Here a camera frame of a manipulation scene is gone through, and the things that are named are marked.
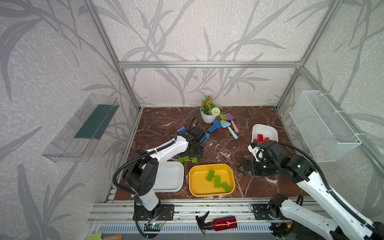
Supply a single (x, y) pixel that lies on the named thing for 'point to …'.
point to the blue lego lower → (207, 137)
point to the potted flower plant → (209, 111)
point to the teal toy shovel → (225, 124)
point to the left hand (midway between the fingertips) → (197, 150)
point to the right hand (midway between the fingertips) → (243, 164)
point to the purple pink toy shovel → (230, 117)
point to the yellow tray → (199, 187)
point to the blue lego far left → (182, 129)
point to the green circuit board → (152, 227)
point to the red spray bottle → (221, 223)
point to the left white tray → (170, 177)
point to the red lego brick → (267, 139)
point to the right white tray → (267, 131)
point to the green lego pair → (217, 184)
